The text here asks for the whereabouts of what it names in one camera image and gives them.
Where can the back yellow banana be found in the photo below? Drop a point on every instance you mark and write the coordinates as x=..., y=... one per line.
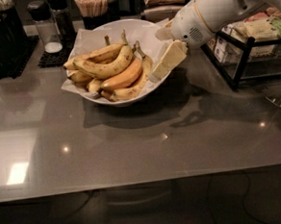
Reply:
x=96, y=56

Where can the left small yellow banana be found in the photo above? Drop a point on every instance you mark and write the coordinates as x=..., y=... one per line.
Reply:
x=78, y=77

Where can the glass sugar shaker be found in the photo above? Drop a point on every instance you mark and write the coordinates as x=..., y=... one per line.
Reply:
x=47, y=31

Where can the top spotted yellow banana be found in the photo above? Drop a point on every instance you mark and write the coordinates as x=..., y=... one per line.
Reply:
x=107, y=70

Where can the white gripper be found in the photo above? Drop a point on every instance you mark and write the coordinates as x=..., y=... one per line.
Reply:
x=187, y=24

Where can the black wire rack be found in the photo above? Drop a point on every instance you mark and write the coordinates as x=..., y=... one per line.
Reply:
x=247, y=71

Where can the dark pepper shaker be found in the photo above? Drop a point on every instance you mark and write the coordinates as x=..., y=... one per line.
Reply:
x=63, y=19

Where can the cup of wooden stirrers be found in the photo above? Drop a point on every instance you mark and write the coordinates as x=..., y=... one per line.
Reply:
x=94, y=12

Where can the large black rubber mat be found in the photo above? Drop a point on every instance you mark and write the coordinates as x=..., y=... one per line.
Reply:
x=19, y=62

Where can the orange ripe banana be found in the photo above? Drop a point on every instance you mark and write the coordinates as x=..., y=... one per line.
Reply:
x=125, y=78

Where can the front right spotted banana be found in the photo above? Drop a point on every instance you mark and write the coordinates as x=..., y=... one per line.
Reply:
x=133, y=91

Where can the lower middle yellow banana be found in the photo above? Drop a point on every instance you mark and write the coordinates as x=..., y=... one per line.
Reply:
x=94, y=85

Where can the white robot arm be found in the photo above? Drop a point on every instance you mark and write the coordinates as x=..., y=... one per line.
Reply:
x=219, y=13

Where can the black container of packets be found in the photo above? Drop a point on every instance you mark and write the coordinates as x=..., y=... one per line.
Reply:
x=0, y=43

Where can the white bowl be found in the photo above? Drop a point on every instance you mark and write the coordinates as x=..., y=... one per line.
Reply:
x=134, y=27

